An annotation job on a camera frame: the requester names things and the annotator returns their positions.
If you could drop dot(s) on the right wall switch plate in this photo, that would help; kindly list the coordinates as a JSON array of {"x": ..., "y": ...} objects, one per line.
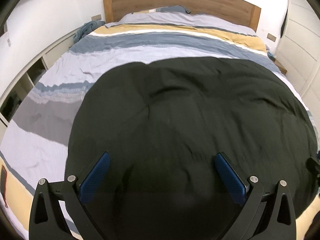
[{"x": 271, "y": 37}]

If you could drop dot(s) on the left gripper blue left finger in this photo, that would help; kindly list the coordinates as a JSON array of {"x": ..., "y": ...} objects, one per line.
[{"x": 46, "y": 217}]

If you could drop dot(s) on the teal cloth on shelf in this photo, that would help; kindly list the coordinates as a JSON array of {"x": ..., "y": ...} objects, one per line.
[{"x": 86, "y": 29}]

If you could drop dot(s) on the blue grey pillow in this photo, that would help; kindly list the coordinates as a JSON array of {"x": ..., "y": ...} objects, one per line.
[{"x": 171, "y": 9}]

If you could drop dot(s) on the white low shelf unit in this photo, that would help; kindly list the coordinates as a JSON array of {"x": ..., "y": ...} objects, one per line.
[{"x": 48, "y": 57}]

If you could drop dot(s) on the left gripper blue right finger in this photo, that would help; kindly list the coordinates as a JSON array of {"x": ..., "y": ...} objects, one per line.
[{"x": 267, "y": 211}]

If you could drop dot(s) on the striped duvet cover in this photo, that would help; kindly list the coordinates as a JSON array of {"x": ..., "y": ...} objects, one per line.
[{"x": 35, "y": 144}]

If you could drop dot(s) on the wall switch plate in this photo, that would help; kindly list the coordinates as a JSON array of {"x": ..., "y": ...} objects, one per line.
[
  {"x": 96, "y": 18},
  {"x": 271, "y": 37}
]

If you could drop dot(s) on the wooden headboard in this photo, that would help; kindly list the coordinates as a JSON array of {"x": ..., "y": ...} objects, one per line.
[{"x": 235, "y": 11}]

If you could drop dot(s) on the left wall switch plate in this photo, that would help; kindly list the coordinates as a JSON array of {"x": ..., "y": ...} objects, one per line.
[{"x": 96, "y": 18}]

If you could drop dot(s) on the wooden nightstand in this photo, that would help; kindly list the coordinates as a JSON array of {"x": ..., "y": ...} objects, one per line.
[{"x": 282, "y": 69}]

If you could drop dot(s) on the black puffer jacket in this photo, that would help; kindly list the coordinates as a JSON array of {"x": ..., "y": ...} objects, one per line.
[{"x": 163, "y": 123}]

